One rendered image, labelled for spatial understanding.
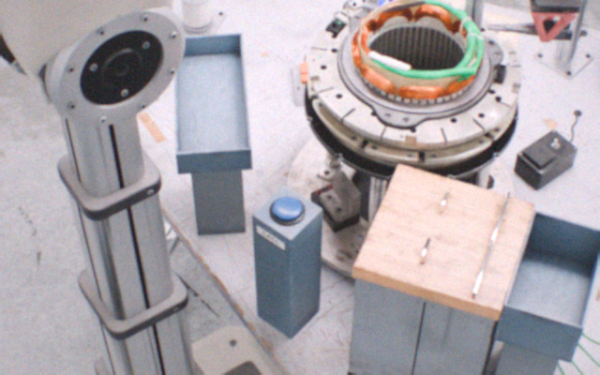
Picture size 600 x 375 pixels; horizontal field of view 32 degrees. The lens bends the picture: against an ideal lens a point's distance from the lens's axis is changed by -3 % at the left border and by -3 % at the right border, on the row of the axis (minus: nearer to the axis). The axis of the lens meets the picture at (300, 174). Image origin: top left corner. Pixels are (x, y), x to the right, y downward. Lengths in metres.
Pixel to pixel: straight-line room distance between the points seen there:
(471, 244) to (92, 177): 0.50
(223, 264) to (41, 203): 1.23
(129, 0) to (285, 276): 0.61
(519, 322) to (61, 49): 0.69
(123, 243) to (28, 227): 1.47
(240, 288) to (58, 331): 1.01
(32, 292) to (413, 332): 1.45
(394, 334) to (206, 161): 0.36
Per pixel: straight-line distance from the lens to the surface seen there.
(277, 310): 1.64
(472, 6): 1.66
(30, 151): 3.06
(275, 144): 1.92
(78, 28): 1.06
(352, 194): 1.73
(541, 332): 1.42
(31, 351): 2.65
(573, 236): 1.51
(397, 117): 1.53
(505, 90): 1.60
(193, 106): 1.65
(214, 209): 1.75
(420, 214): 1.46
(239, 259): 1.77
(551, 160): 1.88
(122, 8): 1.07
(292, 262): 1.51
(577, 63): 2.14
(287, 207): 1.49
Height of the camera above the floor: 2.20
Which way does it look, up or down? 49 degrees down
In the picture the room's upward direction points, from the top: straight up
